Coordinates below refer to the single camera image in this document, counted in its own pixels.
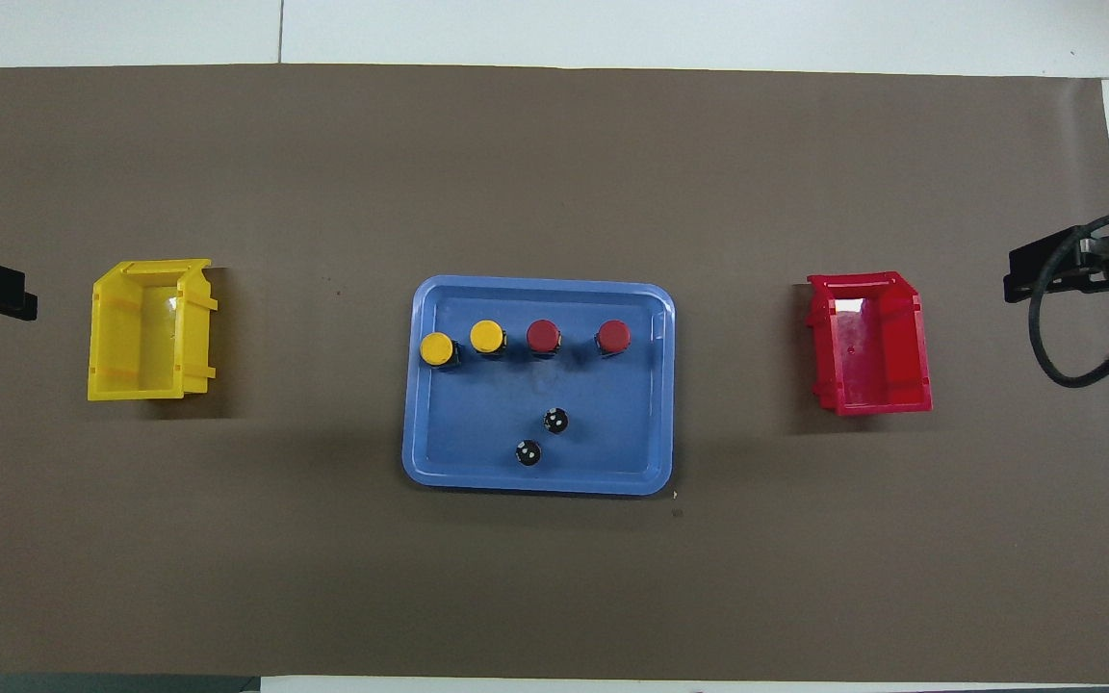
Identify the yellow push button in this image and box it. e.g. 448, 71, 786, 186
470, 320, 507, 362
419, 331, 462, 372

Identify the blue plastic tray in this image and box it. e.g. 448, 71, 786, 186
401, 275, 677, 497

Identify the yellow plastic bin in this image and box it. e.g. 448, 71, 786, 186
87, 258, 219, 402

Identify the red plastic bin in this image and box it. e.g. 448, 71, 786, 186
806, 270, 933, 417

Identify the brown paper table mat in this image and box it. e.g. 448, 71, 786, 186
0, 64, 1109, 684

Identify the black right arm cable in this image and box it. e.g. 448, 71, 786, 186
1028, 210, 1109, 389

